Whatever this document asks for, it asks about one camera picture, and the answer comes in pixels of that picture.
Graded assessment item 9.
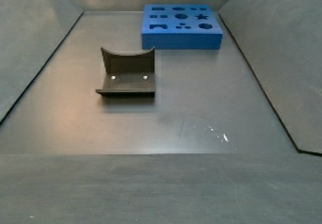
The blue shape sorter block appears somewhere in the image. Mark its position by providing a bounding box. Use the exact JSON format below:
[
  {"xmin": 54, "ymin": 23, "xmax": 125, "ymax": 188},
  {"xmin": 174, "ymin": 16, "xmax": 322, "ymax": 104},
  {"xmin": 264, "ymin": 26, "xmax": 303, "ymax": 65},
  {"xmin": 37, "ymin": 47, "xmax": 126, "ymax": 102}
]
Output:
[{"xmin": 141, "ymin": 4, "xmax": 224, "ymax": 50}]

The black curved holder stand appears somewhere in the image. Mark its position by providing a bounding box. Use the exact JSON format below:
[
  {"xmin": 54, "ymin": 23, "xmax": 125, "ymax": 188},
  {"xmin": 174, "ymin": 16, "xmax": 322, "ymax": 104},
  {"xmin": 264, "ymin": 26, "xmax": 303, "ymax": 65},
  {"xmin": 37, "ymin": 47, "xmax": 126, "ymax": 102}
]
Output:
[{"xmin": 97, "ymin": 48, "xmax": 157, "ymax": 96}]

